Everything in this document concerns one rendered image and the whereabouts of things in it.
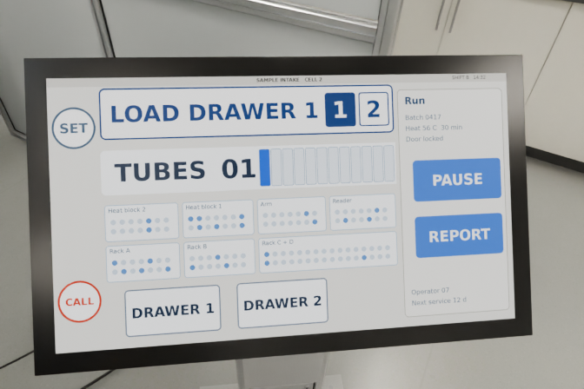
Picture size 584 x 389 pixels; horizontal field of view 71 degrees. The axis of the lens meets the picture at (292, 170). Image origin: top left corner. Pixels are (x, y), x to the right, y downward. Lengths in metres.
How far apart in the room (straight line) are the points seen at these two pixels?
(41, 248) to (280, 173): 0.24
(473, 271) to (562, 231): 1.81
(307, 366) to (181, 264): 0.39
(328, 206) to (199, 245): 0.14
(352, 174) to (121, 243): 0.24
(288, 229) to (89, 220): 0.20
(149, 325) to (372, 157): 0.28
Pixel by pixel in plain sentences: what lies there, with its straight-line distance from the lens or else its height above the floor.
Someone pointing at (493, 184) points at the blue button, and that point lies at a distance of 0.49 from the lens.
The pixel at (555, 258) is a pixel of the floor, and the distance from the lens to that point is 2.14.
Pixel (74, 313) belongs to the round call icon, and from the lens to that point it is 0.47.
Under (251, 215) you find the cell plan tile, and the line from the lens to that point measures 0.42.
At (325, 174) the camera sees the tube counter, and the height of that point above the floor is 1.10.
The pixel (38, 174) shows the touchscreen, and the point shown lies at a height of 1.11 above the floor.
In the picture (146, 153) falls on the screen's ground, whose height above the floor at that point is 1.13.
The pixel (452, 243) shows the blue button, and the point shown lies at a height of 1.04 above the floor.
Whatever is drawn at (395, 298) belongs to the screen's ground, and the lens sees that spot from 0.46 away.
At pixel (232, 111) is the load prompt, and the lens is 0.42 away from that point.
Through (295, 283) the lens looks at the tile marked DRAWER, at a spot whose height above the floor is 1.02.
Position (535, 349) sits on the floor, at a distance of 1.80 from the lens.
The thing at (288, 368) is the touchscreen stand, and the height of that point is 0.69.
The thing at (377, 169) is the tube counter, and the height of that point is 1.11.
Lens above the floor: 1.38
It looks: 40 degrees down
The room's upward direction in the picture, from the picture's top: 3 degrees clockwise
